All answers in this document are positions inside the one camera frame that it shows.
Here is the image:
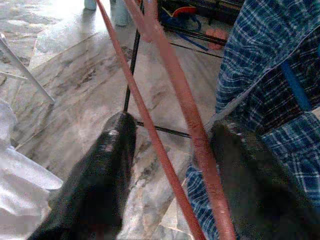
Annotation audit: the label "white child chair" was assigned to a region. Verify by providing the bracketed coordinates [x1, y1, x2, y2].
[83, 0, 132, 27]

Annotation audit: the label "white shirt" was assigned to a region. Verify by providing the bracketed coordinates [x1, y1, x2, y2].
[0, 98, 64, 240]

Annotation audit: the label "black drying rack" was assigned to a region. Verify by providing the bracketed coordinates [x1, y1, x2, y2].
[122, 0, 227, 139]

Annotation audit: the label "red plastic piece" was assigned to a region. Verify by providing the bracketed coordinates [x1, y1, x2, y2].
[173, 6, 198, 19]

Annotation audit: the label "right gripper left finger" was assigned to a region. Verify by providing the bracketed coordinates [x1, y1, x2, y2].
[26, 111, 138, 240]

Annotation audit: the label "blue hanger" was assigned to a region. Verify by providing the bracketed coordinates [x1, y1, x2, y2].
[159, 9, 210, 52]
[279, 59, 313, 112]

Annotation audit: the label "blue plaid shirt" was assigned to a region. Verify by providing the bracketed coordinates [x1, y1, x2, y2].
[186, 0, 320, 240]

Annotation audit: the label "red sandals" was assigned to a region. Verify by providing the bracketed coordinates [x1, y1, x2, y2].
[204, 27, 229, 50]

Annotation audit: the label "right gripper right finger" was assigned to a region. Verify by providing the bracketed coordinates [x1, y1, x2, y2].
[209, 119, 320, 240]

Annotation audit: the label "pink hanger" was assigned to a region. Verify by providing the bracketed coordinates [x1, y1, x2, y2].
[94, 0, 237, 240]

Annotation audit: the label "grey folding chair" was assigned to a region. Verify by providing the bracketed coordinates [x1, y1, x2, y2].
[0, 33, 56, 105]

